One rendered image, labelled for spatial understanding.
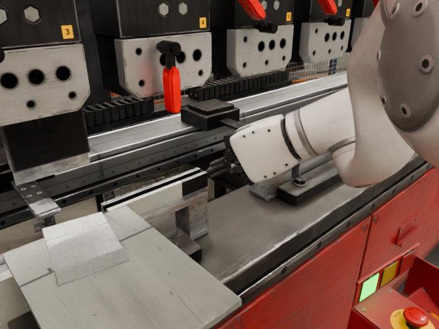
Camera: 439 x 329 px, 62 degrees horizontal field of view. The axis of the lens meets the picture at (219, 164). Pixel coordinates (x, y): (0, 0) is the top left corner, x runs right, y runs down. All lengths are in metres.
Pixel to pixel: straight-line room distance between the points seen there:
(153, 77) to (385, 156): 0.32
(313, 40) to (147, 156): 0.46
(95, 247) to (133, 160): 0.40
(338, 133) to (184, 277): 0.30
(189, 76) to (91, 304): 0.34
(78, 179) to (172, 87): 0.41
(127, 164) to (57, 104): 0.43
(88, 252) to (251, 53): 0.40
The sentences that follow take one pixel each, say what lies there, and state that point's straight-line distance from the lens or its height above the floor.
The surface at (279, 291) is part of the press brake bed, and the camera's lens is 0.81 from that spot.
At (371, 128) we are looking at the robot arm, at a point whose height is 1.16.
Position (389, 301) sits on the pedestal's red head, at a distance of 0.80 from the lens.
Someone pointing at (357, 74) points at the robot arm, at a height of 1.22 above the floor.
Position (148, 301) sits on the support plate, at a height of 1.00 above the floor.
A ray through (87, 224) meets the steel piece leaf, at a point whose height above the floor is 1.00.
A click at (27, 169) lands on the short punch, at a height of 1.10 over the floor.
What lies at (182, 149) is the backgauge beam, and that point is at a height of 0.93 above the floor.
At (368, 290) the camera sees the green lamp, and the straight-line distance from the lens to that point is 0.77.
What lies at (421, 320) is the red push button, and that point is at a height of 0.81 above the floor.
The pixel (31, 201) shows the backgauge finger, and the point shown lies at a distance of 0.66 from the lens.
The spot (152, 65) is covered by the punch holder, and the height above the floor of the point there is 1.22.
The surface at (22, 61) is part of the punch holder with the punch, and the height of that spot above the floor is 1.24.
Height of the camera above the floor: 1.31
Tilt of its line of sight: 26 degrees down
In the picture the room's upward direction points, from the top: straight up
